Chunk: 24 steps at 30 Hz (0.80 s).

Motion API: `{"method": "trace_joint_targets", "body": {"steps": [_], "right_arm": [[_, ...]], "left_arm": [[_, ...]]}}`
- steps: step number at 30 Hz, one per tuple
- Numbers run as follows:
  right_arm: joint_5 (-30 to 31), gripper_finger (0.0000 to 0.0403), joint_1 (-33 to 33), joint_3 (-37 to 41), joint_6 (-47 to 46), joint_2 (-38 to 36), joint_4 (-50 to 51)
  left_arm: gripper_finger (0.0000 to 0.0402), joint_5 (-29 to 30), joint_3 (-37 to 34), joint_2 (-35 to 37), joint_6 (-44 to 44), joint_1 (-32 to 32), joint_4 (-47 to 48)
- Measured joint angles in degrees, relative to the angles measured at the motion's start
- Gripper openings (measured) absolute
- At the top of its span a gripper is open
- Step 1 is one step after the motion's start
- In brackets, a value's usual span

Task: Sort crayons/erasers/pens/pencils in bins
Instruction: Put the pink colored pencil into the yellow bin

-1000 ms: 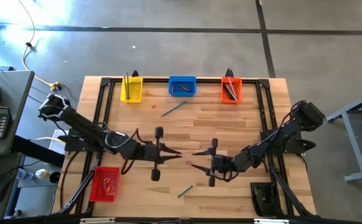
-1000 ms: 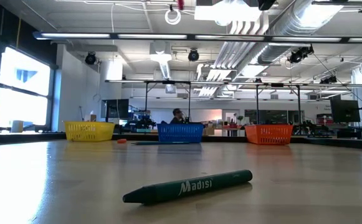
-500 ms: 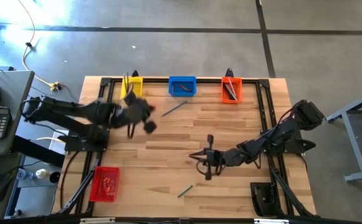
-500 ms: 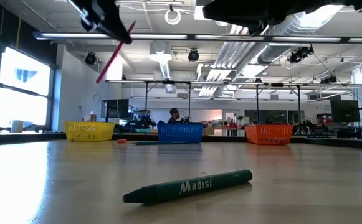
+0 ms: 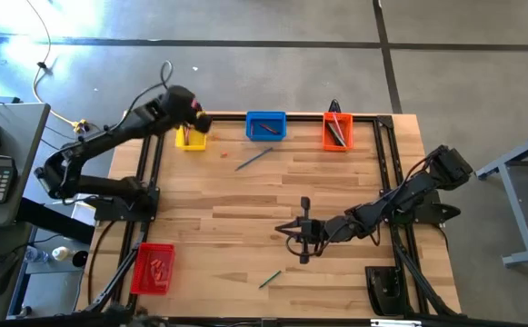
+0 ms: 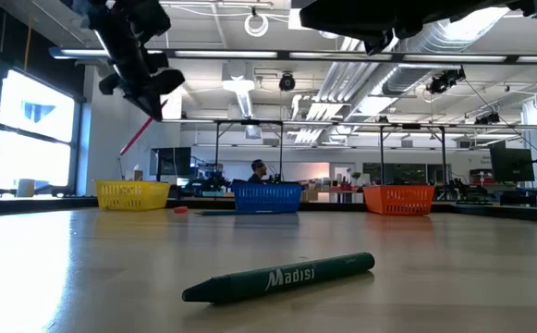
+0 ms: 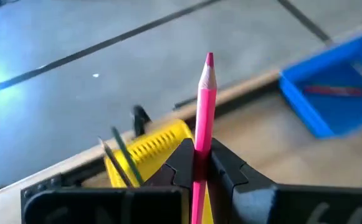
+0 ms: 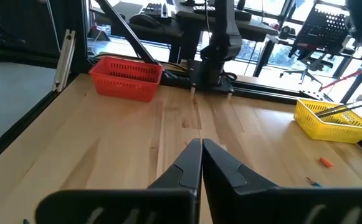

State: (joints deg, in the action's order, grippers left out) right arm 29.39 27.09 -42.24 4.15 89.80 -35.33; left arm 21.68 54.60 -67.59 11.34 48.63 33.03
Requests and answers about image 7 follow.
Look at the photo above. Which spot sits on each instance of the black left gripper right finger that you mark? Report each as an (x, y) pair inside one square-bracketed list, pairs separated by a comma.
[(277, 207)]

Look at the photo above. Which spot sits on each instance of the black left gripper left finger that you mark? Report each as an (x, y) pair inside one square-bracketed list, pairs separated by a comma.
[(106, 207)]

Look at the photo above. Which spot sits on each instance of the black pen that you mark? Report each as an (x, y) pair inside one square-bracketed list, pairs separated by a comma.
[(116, 163)]

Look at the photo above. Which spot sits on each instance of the dark green pencil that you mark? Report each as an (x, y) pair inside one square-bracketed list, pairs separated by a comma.
[(127, 156)]

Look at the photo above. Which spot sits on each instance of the pink pencil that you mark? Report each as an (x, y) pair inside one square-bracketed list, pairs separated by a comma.
[(205, 118)]

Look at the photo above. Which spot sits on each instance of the red crayon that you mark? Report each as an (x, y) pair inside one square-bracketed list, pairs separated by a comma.
[(333, 91)]

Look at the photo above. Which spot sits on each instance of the yellow plastic bin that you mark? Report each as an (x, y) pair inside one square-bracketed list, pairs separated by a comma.
[(155, 146)]

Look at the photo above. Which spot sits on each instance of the black clamp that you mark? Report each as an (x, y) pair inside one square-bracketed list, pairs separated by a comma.
[(140, 119)]

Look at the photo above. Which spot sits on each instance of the blue plastic bin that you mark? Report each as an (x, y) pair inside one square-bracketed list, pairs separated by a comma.
[(339, 115)]

